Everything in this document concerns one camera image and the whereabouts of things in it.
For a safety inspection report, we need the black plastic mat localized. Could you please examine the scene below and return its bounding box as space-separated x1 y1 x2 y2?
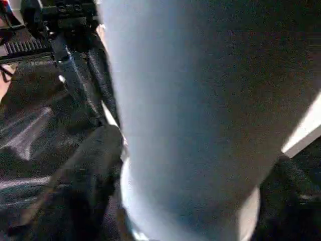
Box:
0 50 321 241

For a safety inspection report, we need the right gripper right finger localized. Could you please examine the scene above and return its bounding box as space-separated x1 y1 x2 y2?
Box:
251 155 321 241

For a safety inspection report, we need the white plastic table top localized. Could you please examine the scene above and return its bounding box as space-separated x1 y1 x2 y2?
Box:
98 23 321 157

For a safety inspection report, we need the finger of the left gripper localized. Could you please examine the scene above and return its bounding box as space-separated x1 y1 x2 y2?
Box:
88 48 120 126

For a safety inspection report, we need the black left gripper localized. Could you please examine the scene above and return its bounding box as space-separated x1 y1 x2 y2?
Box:
0 0 107 126

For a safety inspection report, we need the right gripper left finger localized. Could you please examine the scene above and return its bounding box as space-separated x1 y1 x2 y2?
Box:
0 125 124 241

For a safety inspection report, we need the white plastic table leg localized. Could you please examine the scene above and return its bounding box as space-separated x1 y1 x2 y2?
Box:
98 0 321 241

